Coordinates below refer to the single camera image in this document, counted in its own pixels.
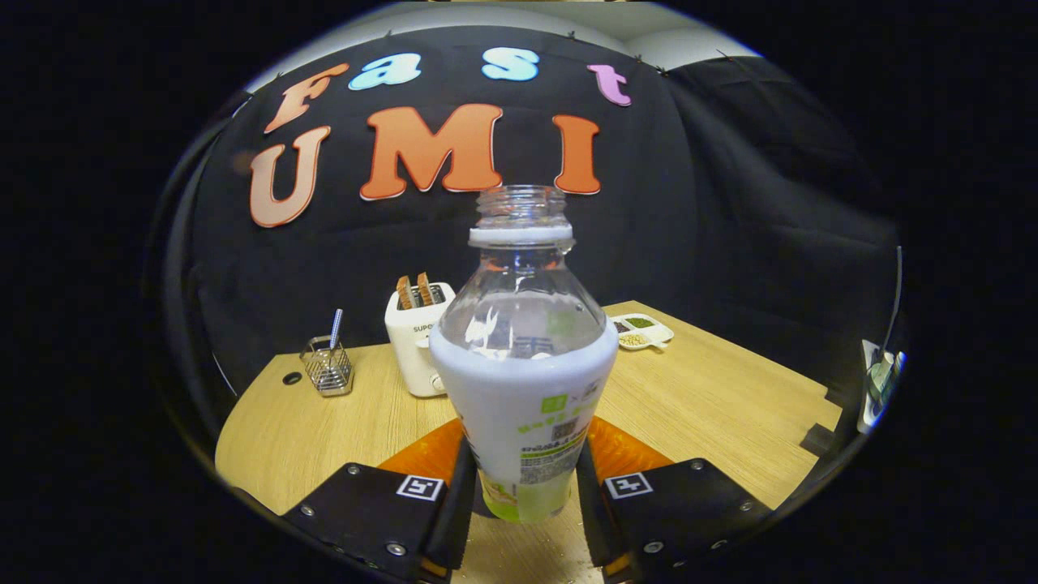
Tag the white divided condiment dish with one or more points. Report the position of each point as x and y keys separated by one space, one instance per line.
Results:
x=645 y=331

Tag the white and green device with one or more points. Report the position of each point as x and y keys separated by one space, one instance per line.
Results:
x=877 y=381

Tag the wooden table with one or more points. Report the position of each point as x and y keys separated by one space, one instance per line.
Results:
x=714 y=397

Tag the black table edge clamp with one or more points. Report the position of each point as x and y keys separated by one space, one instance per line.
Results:
x=817 y=440

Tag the clear plastic juice bottle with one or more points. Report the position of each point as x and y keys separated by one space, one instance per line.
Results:
x=519 y=389

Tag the purple straw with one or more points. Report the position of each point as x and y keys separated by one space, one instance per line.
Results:
x=335 y=328

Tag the brown toast slice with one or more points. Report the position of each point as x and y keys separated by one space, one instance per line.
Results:
x=405 y=294
x=426 y=289

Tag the black backdrop cloth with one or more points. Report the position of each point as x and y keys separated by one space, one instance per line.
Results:
x=730 y=203

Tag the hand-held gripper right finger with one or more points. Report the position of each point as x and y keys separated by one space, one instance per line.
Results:
x=588 y=519

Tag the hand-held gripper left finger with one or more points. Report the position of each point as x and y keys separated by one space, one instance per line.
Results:
x=461 y=507

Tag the white toaster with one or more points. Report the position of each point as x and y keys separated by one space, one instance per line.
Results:
x=409 y=349

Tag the black round table grommet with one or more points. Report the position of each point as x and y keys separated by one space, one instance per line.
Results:
x=292 y=378

